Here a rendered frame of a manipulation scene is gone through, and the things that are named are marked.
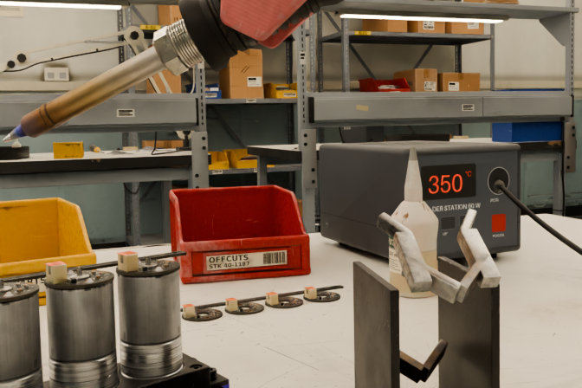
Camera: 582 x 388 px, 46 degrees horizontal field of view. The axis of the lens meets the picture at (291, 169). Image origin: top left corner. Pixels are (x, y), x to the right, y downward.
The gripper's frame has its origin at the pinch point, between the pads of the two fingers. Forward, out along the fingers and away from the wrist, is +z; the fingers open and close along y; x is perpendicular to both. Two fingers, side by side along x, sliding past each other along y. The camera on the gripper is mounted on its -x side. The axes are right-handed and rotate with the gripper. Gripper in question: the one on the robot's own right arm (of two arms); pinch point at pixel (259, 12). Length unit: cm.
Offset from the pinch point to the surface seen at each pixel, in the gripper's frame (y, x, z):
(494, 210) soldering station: -35.1, 16.9, 3.8
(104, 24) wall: -409, -177, 23
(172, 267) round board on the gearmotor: -4.4, 0.2, 10.1
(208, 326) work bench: -16.9, 1.5, 16.5
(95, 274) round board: -3.0, -2.1, 11.3
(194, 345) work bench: -13.5, 1.5, 16.4
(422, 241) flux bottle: -23.5, 11.2, 7.2
